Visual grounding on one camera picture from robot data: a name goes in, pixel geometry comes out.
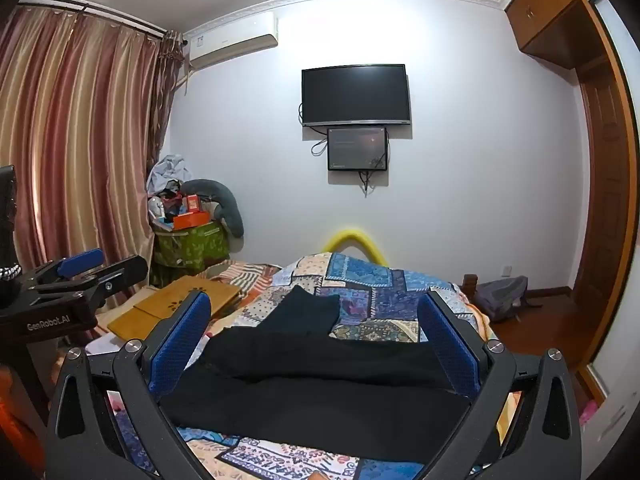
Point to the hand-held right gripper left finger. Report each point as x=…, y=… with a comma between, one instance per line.
x=180, y=345

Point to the black wall television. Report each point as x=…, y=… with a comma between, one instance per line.
x=356, y=95

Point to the black pants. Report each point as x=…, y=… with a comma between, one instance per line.
x=325, y=390
x=300, y=310

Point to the orange cloth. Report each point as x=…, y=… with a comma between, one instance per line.
x=12, y=425

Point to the grey curved pillow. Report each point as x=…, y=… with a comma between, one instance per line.
x=230, y=210

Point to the white air conditioner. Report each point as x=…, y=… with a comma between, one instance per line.
x=230, y=37

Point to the patchwork printed blanket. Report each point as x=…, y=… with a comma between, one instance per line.
x=365, y=280

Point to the grey backpack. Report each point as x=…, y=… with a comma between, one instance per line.
x=502, y=297

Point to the small black wall monitor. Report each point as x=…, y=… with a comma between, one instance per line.
x=358, y=149

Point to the curtain rail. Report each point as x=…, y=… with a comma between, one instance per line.
x=100, y=12

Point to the striped pink curtain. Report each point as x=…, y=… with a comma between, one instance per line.
x=75, y=135

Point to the striped orange bedsheet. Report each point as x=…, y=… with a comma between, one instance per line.
x=240, y=277

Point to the green patterned storage box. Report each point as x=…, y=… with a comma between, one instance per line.
x=192, y=247

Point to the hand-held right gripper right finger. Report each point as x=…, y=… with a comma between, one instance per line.
x=450, y=345

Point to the yellow foam hoop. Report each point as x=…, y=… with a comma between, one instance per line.
x=355, y=236

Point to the wooden bed post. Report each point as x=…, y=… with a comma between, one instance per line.
x=470, y=287

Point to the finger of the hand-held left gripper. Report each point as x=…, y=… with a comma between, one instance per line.
x=120, y=272
x=80, y=261

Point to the white cloth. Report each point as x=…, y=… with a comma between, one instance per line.
x=107, y=345

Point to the pale blue cloth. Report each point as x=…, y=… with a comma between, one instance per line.
x=167, y=170

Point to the white wall socket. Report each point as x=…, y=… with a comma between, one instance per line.
x=507, y=270

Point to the small red box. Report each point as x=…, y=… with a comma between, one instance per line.
x=191, y=203

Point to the wooden lap desk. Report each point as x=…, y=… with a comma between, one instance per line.
x=160, y=305

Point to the flat orange box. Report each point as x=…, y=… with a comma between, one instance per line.
x=192, y=220

